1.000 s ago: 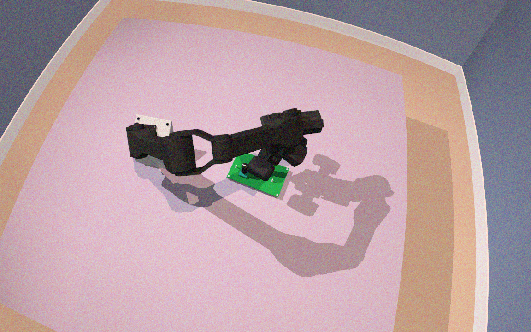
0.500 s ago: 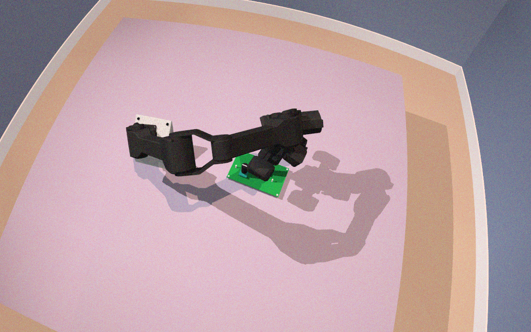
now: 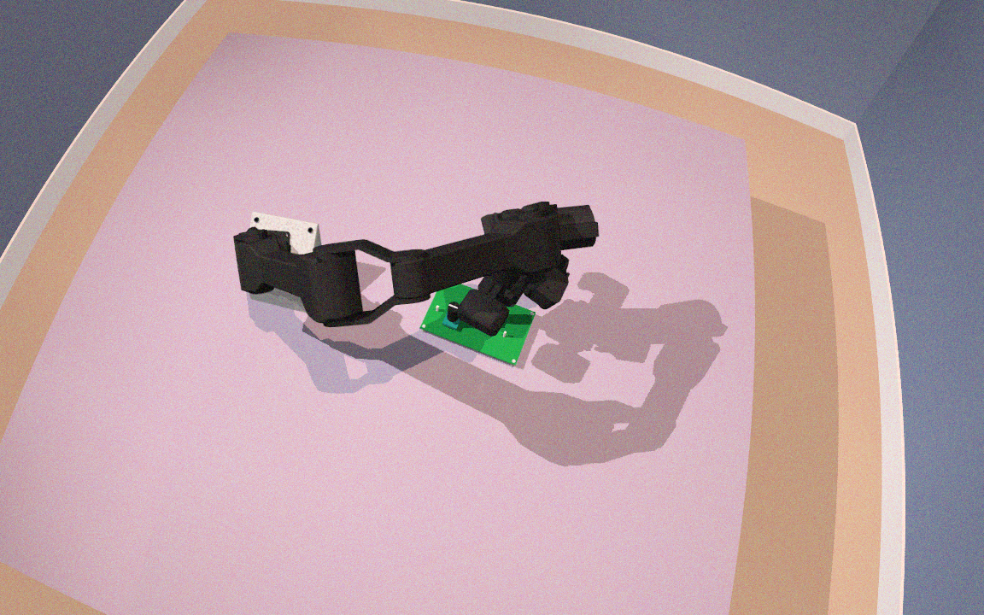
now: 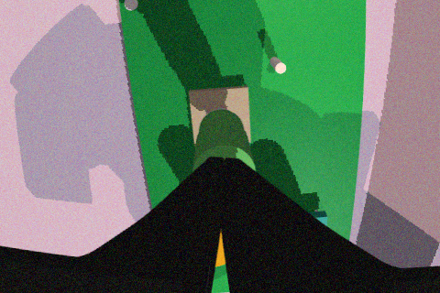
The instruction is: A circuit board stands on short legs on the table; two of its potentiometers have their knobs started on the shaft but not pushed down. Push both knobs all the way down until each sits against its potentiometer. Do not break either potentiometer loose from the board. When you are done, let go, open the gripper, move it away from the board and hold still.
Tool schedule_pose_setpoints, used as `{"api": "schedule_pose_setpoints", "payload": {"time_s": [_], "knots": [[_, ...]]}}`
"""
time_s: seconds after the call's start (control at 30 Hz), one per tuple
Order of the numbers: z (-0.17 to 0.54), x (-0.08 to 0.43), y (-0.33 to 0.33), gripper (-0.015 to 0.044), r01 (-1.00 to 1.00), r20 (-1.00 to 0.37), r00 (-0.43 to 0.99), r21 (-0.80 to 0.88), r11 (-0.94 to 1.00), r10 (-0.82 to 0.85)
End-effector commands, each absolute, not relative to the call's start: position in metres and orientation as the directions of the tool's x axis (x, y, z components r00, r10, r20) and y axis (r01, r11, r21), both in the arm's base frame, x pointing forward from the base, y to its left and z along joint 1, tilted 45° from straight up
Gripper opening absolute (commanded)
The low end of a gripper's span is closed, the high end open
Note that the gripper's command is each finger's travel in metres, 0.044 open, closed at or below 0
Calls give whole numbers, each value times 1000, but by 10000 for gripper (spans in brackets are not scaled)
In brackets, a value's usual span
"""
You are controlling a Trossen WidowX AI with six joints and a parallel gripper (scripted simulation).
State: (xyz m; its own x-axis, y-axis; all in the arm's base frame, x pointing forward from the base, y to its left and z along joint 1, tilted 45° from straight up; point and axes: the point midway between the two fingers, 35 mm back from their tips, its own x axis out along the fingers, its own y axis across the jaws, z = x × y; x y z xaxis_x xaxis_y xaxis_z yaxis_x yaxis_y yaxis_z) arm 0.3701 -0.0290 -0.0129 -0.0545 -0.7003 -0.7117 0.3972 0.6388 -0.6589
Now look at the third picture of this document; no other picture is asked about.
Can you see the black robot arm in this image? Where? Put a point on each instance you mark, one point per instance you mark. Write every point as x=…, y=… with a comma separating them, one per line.
x=527, y=240

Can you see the green circuit board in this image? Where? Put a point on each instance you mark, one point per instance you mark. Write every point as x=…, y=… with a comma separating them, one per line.
x=442, y=320

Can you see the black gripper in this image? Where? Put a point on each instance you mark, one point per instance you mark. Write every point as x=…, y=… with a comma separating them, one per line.
x=485, y=309

